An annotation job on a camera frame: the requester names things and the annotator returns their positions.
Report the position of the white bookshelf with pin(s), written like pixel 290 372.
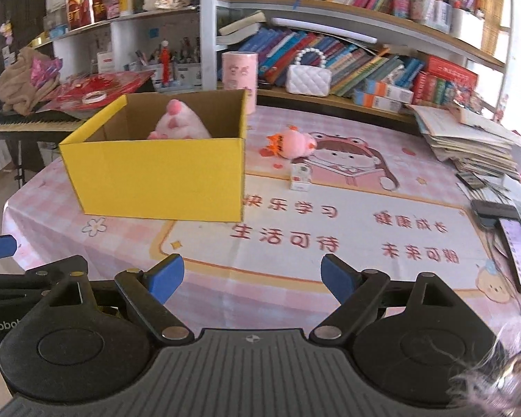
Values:
pixel 208 30

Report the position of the white box red label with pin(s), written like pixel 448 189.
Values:
pixel 105 63

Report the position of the white quilted pearl handbag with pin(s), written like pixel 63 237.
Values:
pixel 308 80

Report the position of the white pen cups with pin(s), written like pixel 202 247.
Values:
pixel 460 21

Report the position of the printed cartoon desk mat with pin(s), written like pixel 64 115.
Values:
pixel 373 243

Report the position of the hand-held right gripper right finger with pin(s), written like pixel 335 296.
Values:
pixel 336 280

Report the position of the red pen with white ball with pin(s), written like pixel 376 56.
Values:
pixel 165 65

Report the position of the dark door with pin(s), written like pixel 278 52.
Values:
pixel 8 4

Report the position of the row of blue books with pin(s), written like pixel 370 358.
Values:
pixel 278 52

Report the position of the white tape roll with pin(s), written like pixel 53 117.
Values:
pixel 93 97

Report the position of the red paper decorations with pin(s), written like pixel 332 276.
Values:
pixel 121 82

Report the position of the black keyboard stand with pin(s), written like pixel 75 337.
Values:
pixel 19 163

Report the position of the black electronic keyboard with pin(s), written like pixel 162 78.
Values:
pixel 30 124

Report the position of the pink cylindrical can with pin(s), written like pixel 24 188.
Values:
pixel 239 74

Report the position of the yellow cardboard box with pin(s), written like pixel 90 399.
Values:
pixel 156 178

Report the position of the stack of papers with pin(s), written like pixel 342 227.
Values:
pixel 469 139

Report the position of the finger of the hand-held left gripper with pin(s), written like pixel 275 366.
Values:
pixel 21 284
pixel 0 246

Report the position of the pen holder box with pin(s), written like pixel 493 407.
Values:
pixel 186 71

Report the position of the pink checkered tablecloth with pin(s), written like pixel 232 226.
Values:
pixel 47 226

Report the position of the orange and white boxes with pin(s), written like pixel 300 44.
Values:
pixel 384 97

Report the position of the small white carton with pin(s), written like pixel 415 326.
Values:
pixel 300 177

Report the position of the red boxed book set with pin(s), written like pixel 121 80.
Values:
pixel 447 82

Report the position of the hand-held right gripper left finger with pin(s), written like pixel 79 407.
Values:
pixel 167 278

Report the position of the brown plush blanket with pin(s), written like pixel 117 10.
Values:
pixel 17 87

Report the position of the pink and orange plush toy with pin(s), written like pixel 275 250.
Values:
pixel 293 143

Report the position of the red gift bag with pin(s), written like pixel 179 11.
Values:
pixel 87 6

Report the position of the dark flat device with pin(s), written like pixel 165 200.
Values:
pixel 495 213

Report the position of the black phone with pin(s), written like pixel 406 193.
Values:
pixel 471 180

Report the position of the fuzzy pale cloth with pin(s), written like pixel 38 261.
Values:
pixel 499 378

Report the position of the pink foil wrapper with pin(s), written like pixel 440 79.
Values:
pixel 45 71

